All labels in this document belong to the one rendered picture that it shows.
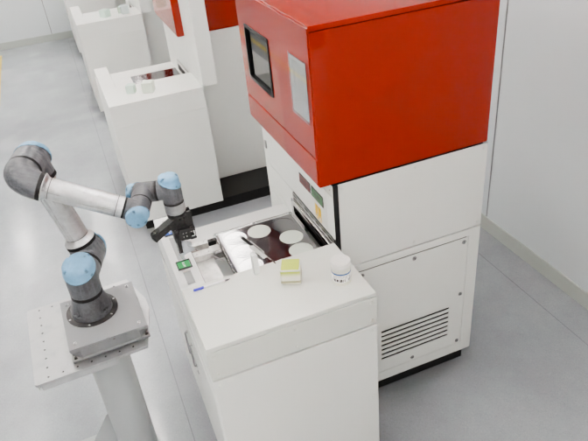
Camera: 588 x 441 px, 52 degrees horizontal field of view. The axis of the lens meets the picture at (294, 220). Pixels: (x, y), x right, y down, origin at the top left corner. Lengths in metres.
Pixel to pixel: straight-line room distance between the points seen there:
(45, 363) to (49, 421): 1.01
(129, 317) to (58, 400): 1.19
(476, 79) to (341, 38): 0.61
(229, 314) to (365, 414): 0.76
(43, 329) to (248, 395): 0.85
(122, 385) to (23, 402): 1.03
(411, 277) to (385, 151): 0.66
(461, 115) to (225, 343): 1.24
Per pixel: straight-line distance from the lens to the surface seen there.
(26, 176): 2.13
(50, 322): 2.58
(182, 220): 2.29
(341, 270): 2.14
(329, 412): 2.46
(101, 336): 2.32
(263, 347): 2.09
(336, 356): 2.26
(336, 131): 2.18
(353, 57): 2.12
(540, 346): 3.44
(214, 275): 2.46
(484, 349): 3.36
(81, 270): 2.28
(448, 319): 3.02
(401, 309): 2.80
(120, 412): 2.71
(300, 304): 2.12
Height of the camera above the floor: 2.35
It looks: 33 degrees down
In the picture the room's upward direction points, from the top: 6 degrees counter-clockwise
